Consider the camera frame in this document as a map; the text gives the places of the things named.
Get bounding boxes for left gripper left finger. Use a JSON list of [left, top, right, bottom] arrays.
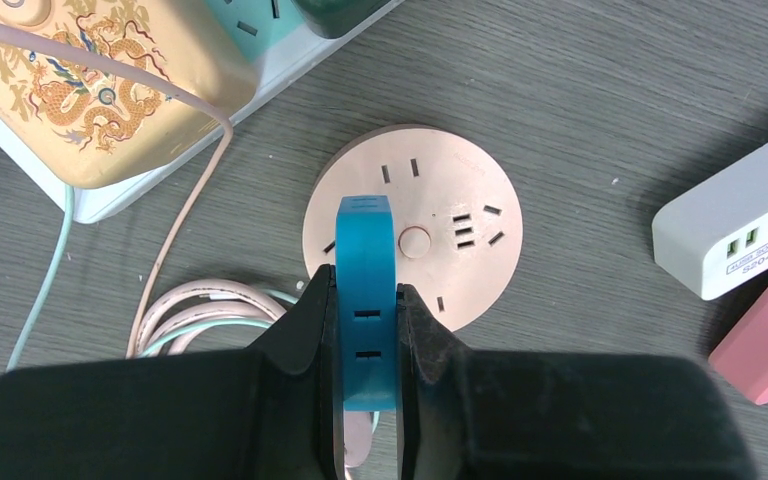
[[0, 265, 338, 479]]

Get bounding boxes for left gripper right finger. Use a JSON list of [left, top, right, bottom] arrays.
[[396, 284, 758, 479]]

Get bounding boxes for blue adapter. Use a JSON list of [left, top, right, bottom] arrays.
[[335, 195, 398, 412]]

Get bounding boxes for beige cube adapter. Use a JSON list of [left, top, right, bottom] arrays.
[[0, 1, 258, 189]]

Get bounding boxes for white multicolour power strip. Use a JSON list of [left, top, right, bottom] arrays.
[[0, 1, 393, 223]]

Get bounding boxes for dark green cube adapter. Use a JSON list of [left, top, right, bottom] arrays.
[[293, 0, 388, 39]]

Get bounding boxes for pink round power socket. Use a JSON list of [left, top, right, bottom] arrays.
[[302, 124, 523, 331]]

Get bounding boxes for white USB power strip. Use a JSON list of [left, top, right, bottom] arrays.
[[652, 143, 768, 300]]

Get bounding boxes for pink coiled cable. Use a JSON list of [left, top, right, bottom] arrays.
[[0, 9, 379, 468]]

